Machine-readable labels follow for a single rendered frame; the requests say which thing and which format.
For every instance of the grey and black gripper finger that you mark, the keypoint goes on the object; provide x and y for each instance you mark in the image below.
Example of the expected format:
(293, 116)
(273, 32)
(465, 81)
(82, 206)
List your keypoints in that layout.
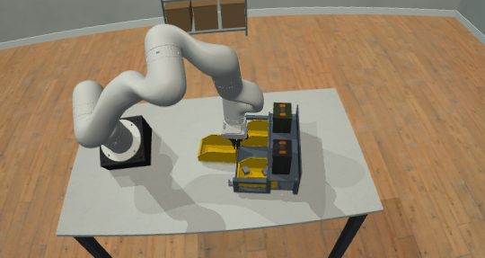
(233, 141)
(238, 142)

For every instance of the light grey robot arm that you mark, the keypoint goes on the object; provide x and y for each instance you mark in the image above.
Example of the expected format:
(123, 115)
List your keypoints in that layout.
(164, 85)

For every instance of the yellow open-front bin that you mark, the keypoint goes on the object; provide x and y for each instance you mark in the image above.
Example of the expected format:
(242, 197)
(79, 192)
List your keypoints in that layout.
(258, 134)
(212, 147)
(255, 165)

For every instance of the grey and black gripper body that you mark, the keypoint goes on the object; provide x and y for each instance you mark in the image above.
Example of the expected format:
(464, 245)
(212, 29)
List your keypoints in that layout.
(245, 127)

